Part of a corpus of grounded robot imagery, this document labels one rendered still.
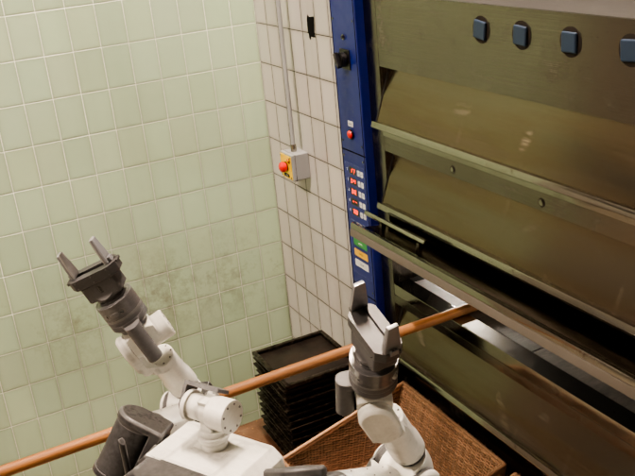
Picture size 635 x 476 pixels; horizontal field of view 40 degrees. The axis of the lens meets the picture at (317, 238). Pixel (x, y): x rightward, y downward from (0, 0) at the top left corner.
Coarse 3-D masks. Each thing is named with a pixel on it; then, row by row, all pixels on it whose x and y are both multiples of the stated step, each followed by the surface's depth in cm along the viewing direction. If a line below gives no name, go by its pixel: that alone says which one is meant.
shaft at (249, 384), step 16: (464, 304) 260; (432, 320) 254; (400, 336) 250; (336, 352) 242; (288, 368) 236; (304, 368) 238; (240, 384) 230; (256, 384) 232; (64, 448) 211; (80, 448) 213; (16, 464) 207; (32, 464) 208
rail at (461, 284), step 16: (352, 224) 269; (384, 240) 254; (416, 256) 241; (432, 272) 233; (448, 272) 229; (464, 288) 221; (496, 304) 210; (528, 320) 201; (544, 336) 196; (560, 336) 192; (576, 352) 187; (592, 352) 185; (608, 368) 180; (624, 368) 178
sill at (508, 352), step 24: (408, 288) 281; (432, 312) 268; (480, 336) 248; (504, 336) 246; (504, 360) 239; (528, 360) 233; (552, 384) 222; (576, 384) 220; (576, 408) 216; (600, 408) 209; (624, 408) 208; (624, 432) 202
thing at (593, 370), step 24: (360, 240) 266; (408, 240) 262; (432, 240) 263; (408, 264) 243; (456, 264) 242; (480, 264) 243; (456, 288) 224; (480, 288) 225; (504, 288) 226; (528, 288) 227; (528, 312) 211; (552, 312) 211; (576, 312) 212; (528, 336) 201; (576, 336) 198; (600, 336) 198; (624, 336) 199; (576, 360) 188; (624, 360) 187; (624, 384) 176
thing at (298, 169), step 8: (280, 152) 326; (288, 152) 322; (296, 152) 321; (304, 152) 320; (296, 160) 319; (304, 160) 321; (288, 168) 322; (296, 168) 320; (304, 168) 322; (288, 176) 324; (296, 176) 321; (304, 176) 323
